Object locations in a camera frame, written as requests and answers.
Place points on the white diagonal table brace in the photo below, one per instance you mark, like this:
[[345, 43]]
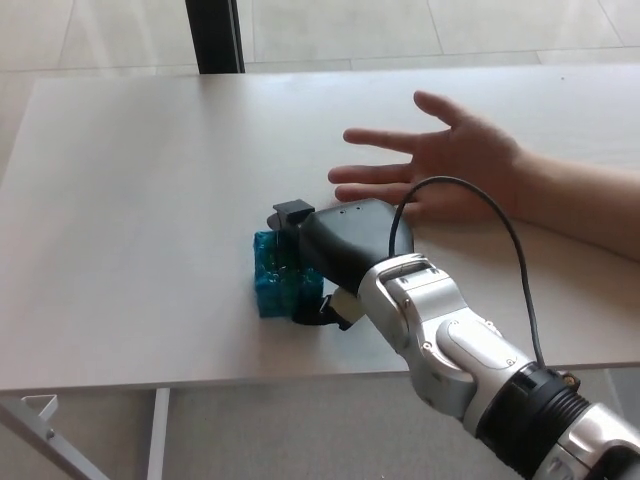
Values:
[[50, 435]]

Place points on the black vertical post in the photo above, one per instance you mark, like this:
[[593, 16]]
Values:
[[215, 35]]

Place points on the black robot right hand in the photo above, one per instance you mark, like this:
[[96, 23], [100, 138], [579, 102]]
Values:
[[345, 240]]

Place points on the pale thin frame bar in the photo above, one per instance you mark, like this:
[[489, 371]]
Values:
[[616, 384]]

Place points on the white straight table leg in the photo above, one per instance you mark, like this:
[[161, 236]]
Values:
[[159, 435]]

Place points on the teal taped cube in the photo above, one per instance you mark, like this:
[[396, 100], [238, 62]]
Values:
[[270, 285]]

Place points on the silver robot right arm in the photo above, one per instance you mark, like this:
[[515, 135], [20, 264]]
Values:
[[450, 350]]

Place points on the bare person forearm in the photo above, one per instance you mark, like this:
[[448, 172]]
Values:
[[575, 200]]

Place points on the bare person hand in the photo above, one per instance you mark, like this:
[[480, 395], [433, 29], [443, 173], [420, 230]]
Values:
[[465, 160]]

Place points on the white triangular metal bracket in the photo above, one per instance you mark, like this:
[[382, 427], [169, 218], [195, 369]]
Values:
[[40, 397]]

